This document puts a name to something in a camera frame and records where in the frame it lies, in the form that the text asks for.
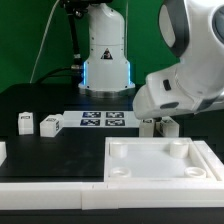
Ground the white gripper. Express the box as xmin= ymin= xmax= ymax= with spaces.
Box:
xmin=132 ymin=63 xmax=224 ymax=121

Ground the white square tabletop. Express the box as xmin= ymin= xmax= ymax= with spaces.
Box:
xmin=104 ymin=137 xmax=217 ymax=182

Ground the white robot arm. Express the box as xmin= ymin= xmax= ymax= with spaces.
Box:
xmin=79 ymin=0 xmax=224 ymax=120

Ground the white marker plate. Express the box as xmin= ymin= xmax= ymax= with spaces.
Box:
xmin=63 ymin=111 xmax=140 ymax=128

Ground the white U-shaped fence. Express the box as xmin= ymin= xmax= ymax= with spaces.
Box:
xmin=0 ymin=141 xmax=224 ymax=210

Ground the black cable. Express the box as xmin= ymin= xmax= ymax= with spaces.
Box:
xmin=34 ymin=66 xmax=84 ymax=84

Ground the white cable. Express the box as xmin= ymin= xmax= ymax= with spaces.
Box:
xmin=29 ymin=0 xmax=62 ymax=84

